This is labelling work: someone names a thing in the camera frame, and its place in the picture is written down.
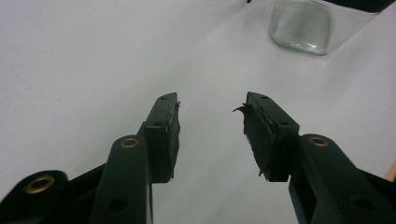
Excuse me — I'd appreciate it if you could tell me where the clear square glass jar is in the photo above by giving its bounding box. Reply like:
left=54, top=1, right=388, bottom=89
left=269, top=0, right=381, bottom=56

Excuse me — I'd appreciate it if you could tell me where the wooden table edge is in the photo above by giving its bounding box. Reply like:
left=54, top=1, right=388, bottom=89
left=384, top=159, right=396, bottom=183

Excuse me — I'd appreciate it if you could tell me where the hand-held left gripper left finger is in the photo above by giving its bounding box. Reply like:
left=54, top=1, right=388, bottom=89
left=88, top=91, right=181, bottom=224

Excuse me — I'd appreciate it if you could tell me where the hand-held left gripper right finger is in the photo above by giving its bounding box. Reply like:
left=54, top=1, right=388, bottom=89
left=233, top=91, right=396, bottom=224

